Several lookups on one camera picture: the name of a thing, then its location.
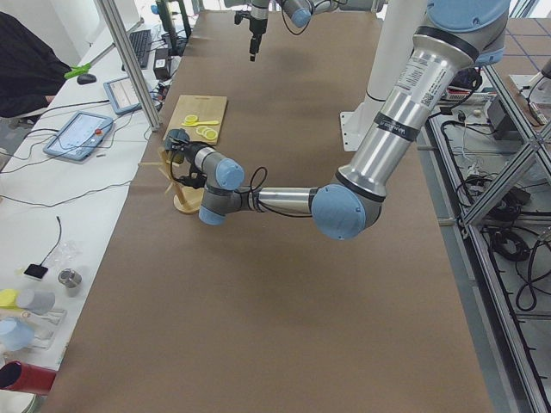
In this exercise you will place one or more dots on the green clip tool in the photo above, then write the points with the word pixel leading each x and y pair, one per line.
pixel 76 71

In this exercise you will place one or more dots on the person in black sweater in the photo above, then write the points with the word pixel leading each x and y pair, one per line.
pixel 31 73

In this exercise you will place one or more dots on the near teach pendant tablet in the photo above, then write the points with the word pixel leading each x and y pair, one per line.
pixel 76 140

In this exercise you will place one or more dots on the dark teal mug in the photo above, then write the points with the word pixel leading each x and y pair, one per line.
pixel 175 138

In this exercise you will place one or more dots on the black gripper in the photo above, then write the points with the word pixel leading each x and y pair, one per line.
pixel 188 153
pixel 256 25

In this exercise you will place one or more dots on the grey cup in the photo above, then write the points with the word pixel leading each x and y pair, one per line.
pixel 38 302

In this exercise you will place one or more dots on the aluminium frame post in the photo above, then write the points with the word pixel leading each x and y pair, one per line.
pixel 118 32

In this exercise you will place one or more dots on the yellow plastic knife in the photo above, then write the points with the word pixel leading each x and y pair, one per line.
pixel 205 123

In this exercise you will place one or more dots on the small black square pad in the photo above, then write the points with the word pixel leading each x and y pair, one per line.
pixel 36 271

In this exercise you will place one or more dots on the teach pendant tablet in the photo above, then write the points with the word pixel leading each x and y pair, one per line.
pixel 76 140
pixel 121 95

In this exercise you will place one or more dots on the wooden mug rack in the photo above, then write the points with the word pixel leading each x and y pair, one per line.
pixel 186 200

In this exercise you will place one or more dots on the black power adapter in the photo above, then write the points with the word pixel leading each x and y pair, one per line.
pixel 162 63

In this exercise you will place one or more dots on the far teach pendant tablet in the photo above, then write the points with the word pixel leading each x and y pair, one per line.
pixel 121 95

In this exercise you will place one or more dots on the red cylinder can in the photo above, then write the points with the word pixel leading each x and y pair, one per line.
pixel 24 377

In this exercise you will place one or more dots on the light blue cup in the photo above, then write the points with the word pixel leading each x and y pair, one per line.
pixel 15 334

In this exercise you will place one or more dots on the white pedestal column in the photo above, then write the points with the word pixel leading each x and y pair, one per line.
pixel 374 86

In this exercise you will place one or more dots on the black keyboard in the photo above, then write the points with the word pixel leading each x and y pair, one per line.
pixel 141 41

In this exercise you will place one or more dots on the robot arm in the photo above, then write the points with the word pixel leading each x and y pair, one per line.
pixel 296 16
pixel 422 47

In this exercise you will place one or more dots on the small metal cup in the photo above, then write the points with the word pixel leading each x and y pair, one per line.
pixel 71 281

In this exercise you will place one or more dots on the yellow cup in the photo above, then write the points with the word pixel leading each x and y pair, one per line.
pixel 8 298

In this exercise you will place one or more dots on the wooden cutting board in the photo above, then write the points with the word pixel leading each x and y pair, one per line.
pixel 200 116

